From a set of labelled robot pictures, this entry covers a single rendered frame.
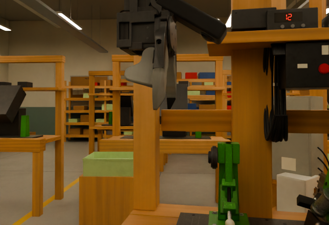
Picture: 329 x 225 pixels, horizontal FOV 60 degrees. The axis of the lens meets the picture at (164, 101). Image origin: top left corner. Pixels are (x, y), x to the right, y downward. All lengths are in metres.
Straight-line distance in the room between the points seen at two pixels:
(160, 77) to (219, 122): 0.82
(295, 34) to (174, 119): 0.55
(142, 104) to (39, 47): 11.16
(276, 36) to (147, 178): 0.70
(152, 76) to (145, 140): 0.76
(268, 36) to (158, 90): 0.68
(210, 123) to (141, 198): 0.41
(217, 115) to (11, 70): 11.72
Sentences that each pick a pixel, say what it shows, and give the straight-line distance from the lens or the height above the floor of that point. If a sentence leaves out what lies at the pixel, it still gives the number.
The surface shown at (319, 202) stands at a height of 1.06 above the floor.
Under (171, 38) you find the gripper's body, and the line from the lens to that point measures 0.43.
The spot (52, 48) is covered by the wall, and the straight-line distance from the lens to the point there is 11.98.
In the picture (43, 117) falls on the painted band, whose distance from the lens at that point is 11.92.
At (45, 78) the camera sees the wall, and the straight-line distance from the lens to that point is 11.93.
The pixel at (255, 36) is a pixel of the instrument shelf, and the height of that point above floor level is 1.52.
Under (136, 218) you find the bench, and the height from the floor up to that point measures 0.88.
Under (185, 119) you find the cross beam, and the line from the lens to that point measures 1.19.
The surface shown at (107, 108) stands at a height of 1.20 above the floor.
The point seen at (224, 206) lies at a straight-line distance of 0.93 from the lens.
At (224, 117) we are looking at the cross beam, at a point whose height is 1.24.
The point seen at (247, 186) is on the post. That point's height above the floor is 0.99.
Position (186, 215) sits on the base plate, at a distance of 1.10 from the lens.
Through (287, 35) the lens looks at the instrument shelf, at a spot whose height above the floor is 1.52.
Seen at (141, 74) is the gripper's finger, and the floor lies 1.33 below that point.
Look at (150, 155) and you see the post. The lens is 1.14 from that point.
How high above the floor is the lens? 1.29
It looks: 1 degrees up
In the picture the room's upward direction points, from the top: straight up
